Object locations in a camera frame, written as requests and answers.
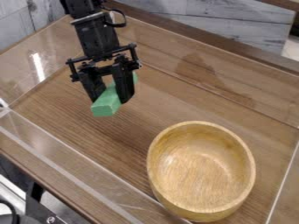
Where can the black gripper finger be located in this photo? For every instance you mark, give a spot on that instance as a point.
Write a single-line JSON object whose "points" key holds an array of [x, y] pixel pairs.
{"points": [[94, 85], [123, 78]]}

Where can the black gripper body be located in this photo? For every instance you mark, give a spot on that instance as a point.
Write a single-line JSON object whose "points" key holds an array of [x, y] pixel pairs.
{"points": [[106, 56]]}

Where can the green rectangular block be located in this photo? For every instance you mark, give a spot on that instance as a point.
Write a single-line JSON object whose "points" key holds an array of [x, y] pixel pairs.
{"points": [[107, 104]]}

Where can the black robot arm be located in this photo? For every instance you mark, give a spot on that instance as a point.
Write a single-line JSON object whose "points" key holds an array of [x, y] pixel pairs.
{"points": [[88, 6]]}

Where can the brown wooden bowl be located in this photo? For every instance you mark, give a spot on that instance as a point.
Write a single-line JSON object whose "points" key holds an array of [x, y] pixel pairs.
{"points": [[202, 170]]}

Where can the black table leg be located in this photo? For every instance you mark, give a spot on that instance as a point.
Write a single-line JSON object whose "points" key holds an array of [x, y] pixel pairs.
{"points": [[35, 191]]}

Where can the black device with bolt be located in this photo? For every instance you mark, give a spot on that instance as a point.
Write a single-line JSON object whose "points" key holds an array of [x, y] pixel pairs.
{"points": [[40, 213]]}

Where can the clear acrylic corner bracket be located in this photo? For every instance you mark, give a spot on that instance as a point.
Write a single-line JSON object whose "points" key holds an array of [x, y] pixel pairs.
{"points": [[112, 20]]}

